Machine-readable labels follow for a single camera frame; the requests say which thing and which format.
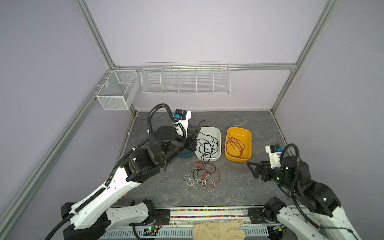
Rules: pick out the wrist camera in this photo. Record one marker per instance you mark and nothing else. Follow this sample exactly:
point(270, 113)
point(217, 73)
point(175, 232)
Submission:
point(274, 152)
point(182, 117)

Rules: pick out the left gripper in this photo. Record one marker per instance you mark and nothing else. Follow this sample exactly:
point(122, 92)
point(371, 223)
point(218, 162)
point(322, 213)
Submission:
point(191, 141)

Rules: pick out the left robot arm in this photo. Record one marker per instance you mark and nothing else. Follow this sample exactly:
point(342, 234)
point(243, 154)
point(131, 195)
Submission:
point(92, 217)

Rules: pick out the long white wire basket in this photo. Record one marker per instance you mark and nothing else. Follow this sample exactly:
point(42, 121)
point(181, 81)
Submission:
point(186, 78)

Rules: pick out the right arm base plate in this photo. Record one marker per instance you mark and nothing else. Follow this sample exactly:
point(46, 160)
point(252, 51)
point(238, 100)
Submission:
point(260, 215)

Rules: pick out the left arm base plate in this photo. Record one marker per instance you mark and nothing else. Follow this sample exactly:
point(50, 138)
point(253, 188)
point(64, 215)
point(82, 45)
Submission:
point(161, 217)

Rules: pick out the small white mesh basket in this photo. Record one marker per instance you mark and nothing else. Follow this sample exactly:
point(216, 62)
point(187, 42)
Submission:
point(118, 90)

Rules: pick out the white plastic bin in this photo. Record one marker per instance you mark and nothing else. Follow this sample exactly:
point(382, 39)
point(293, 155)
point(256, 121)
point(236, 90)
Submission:
point(209, 147)

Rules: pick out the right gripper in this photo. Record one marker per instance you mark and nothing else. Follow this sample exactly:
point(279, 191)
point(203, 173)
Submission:
point(264, 171)

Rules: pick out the yellow plastic bin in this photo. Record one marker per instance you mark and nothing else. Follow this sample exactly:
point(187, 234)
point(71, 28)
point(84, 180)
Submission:
point(238, 145)

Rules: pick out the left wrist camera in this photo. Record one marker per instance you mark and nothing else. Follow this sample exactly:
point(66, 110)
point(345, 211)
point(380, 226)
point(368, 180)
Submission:
point(182, 117)

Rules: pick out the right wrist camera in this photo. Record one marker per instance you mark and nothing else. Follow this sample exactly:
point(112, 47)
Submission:
point(274, 152)

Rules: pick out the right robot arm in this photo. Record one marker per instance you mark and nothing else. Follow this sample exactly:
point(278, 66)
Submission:
point(318, 205)

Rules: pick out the teal plastic bin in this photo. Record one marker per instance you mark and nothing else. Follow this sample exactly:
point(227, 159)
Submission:
point(185, 154)

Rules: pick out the cream work glove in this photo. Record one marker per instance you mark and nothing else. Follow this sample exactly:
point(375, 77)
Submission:
point(228, 230)

